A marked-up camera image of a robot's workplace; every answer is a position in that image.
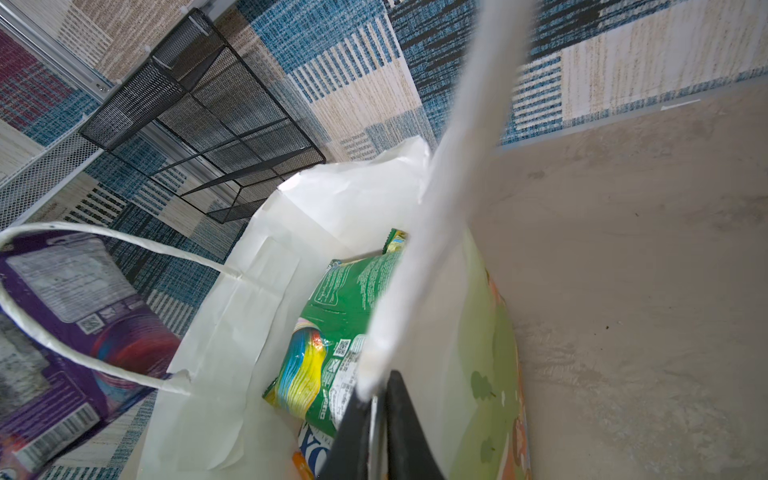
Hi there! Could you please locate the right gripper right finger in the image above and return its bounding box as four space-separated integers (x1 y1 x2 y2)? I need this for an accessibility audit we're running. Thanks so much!
385 370 445 480

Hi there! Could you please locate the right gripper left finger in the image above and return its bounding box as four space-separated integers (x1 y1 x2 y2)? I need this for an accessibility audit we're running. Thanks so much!
317 393 372 480

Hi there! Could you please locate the green spring tea candy bag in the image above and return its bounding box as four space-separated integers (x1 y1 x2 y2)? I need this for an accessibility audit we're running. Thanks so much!
262 229 408 437

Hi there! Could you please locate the white paper bag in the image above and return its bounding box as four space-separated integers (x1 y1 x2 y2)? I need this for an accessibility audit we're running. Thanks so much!
1 1 536 479

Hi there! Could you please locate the purple berries candy bag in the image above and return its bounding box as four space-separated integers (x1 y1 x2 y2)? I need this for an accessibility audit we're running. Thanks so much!
1 231 180 479

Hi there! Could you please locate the black wire shelf rack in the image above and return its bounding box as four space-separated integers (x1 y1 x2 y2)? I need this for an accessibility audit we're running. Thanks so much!
79 9 326 224

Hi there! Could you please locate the white wire mesh basket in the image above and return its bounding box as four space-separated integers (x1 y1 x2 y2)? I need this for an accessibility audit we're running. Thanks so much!
1 130 103 230

